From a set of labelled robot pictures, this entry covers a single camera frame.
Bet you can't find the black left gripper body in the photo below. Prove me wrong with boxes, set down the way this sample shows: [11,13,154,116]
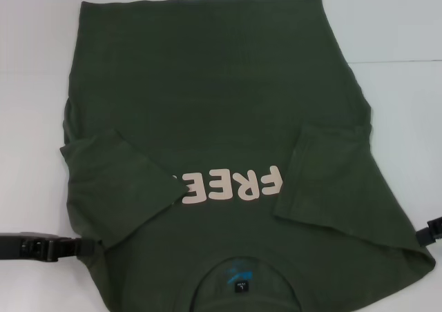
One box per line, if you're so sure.
[0,231,26,260]

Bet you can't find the dark green FREE T-shirt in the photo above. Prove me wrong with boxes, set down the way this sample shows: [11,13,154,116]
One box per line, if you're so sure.
[59,0,436,312]

